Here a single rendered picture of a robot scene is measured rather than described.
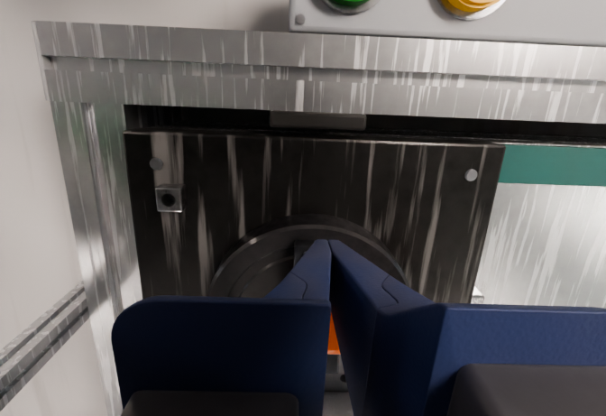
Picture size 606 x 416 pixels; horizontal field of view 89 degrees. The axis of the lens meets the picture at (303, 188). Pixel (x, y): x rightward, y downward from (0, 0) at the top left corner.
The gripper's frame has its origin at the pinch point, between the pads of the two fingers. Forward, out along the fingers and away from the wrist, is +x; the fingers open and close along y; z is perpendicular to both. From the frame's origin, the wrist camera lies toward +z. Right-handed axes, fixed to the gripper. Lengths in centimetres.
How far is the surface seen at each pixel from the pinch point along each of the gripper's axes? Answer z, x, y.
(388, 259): -4.1, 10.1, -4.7
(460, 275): -6.3, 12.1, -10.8
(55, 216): -7.6, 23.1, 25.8
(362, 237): -2.7, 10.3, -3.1
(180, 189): -0.4, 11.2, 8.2
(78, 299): -12.1, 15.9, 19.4
